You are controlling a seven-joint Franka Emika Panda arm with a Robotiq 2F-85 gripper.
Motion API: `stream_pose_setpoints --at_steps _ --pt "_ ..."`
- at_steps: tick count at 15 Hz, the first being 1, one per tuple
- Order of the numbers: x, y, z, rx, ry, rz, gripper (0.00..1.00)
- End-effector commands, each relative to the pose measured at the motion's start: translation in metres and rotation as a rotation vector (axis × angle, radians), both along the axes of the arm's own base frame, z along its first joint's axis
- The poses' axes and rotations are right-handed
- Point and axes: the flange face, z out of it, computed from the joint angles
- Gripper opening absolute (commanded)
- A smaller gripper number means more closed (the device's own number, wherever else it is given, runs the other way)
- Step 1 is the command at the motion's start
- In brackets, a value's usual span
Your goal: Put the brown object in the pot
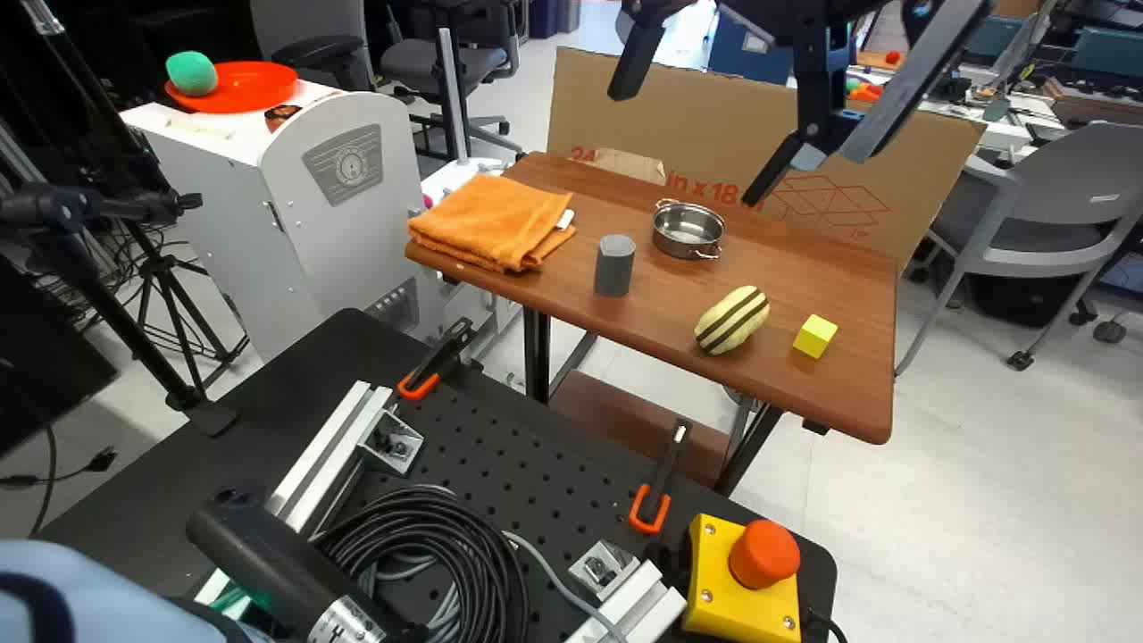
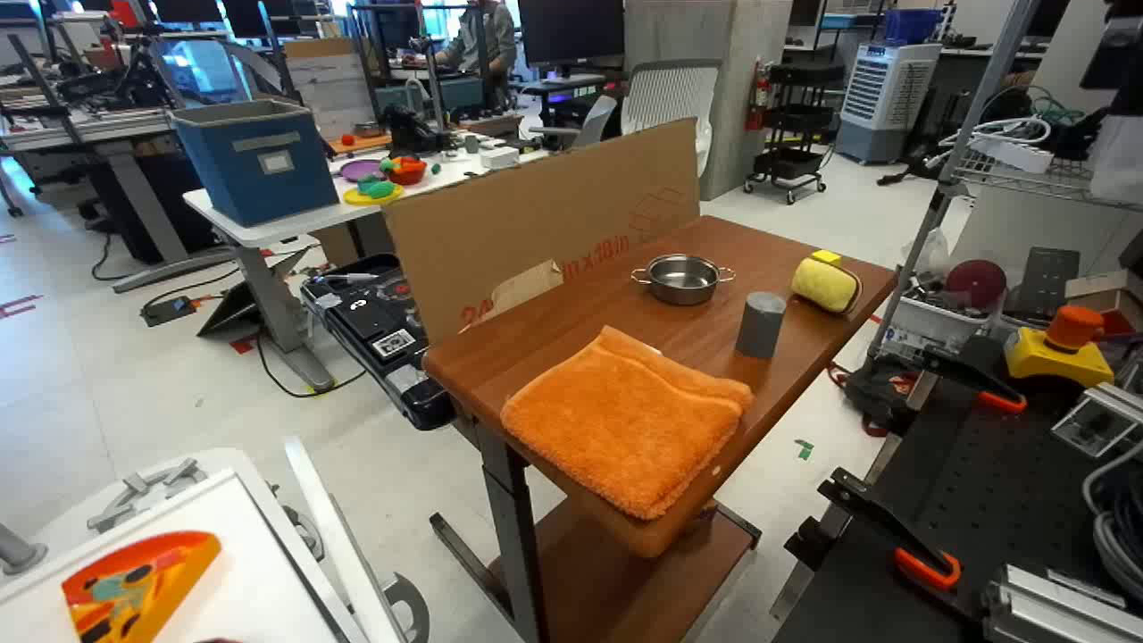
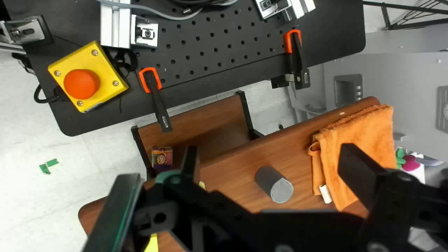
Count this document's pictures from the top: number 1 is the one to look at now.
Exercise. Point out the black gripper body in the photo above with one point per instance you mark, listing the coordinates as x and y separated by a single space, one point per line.
820 84

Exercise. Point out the yellow cube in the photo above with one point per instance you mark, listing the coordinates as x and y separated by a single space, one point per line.
816 339

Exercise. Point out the long aluminium extrusion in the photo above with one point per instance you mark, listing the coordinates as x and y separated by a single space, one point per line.
325 452

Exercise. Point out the gray stand pole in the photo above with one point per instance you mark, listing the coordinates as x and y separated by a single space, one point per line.
917 74

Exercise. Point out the gray cylinder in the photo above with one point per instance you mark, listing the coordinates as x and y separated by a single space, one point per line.
616 266

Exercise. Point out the black orange clamp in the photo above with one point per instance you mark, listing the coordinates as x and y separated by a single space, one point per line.
656 485
431 364

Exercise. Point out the green ball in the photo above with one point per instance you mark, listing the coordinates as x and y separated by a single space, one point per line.
190 74

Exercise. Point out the Franka robot arm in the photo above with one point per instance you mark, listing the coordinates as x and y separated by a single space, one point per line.
824 21

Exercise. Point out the gray chair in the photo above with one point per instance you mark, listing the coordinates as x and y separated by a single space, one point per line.
1048 202

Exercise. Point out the cardboard sheet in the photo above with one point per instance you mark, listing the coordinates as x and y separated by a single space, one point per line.
717 130

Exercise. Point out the short aluminium extrusion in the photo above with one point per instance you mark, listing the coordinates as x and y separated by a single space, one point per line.
629 602

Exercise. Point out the white cabinet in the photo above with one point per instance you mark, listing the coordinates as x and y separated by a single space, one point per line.
310 202

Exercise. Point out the black perforated workbench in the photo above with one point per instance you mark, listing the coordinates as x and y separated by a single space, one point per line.
523 460

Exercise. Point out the black tripod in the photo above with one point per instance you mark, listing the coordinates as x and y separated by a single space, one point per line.
108 262

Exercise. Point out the yellow emergency stop button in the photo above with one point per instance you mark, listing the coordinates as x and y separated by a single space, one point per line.
737 584

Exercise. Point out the folded orange towel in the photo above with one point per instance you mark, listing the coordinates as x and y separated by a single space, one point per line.
489 223

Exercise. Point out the small metal pot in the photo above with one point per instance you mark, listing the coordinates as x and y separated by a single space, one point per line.
688 229

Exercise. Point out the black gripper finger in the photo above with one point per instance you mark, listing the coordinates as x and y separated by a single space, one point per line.
779 167

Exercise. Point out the wooden side table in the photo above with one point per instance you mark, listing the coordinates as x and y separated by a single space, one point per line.
666 315

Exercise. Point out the dark office chair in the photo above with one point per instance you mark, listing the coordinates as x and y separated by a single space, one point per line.
442 59

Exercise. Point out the yellow brown striped object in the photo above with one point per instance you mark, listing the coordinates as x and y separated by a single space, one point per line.
731 321

